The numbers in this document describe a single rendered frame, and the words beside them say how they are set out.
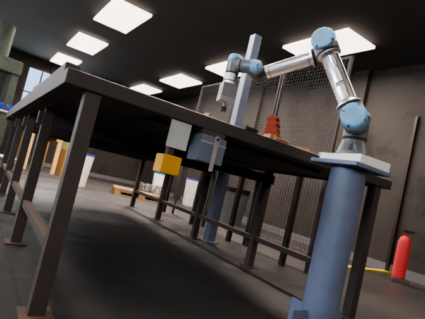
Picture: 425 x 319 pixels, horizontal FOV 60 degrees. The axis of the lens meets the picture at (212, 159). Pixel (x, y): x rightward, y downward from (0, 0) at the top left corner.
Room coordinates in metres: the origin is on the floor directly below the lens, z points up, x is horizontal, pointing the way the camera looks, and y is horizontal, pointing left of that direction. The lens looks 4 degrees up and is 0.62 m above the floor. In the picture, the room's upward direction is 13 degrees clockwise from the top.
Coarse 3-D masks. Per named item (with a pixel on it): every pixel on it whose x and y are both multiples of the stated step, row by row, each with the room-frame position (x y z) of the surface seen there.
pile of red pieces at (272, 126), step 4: (272, 116) 3.01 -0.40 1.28; (276, 116) 3.00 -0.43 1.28; (268, 120) 3.01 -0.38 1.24; (272, 120) 3.01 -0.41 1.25; (276, 120) 3.03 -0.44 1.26; (268, 124) 3.01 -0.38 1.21; (272, 124) 3.00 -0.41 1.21; (276, 124) 3.00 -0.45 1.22; (264, 128) 3.01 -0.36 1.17; (268, 128) 3.00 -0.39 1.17; (272, 128) 3.00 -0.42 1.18; (276, 128) 2.98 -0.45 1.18; (264, 132) 3.01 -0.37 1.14; (268, 132) 3.00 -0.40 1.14; (272, 132) 2.99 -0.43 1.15; (276, 132) 2.98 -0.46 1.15; (276, 136) 2.98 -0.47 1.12
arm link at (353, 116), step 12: (312, 36) 1.75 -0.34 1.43; (324, 36) 1.72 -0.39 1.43; (324, 48) 1.72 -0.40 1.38; (336, 48) 1.72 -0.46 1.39; (324, 60) 1.74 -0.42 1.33; (336, 60) 1.71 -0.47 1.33; (336, 72) 1.70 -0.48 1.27; (336, 84) 1.70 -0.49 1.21; (348, 84) 1.68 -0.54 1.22; (336, 96) 1.71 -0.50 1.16; (348, 96) 1.67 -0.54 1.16; (336, 108) 1.72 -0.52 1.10; (348, 108) 1.64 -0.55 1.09; (360, 108) 1.62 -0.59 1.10; (348, 120) 1.64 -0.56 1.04; (360, 120) 1.62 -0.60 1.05; (348, 132) 1.75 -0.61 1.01; (360, 132) 1.72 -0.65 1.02
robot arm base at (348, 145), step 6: (342, 138) 1.82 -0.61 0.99; (348, 138) 1.77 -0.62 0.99; (354, 138) 1.76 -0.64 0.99; (360, 138) 1.75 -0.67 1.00; (342, 144) 1.79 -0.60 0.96; (348, 144) 1.76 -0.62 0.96; (354, 144) 1.75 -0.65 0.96; (360, 144) 1.75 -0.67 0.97; (366, 144) 1.78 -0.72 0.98; (342, 150) 1.77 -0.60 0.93; (348, 150) 1.75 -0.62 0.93; (354, 150) 1.74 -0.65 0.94; (360, 150) 1.74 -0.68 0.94; (366, 150) 1.76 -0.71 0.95
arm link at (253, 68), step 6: (240, 60) 1.94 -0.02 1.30; (246, 60) 1.93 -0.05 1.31; (252, 60) 1.91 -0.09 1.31; (258, 60) 1.91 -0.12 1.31; (240, 66) 1.94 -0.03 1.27; (246, 66) 1.92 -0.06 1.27; (252, 66) 1.91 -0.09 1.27; (258, 66) 1.90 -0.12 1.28; (240, 72) 1.97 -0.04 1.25; (246, 72) 1.95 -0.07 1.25; (252, 72) 1.93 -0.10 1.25; (258, 72) 1.92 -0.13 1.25
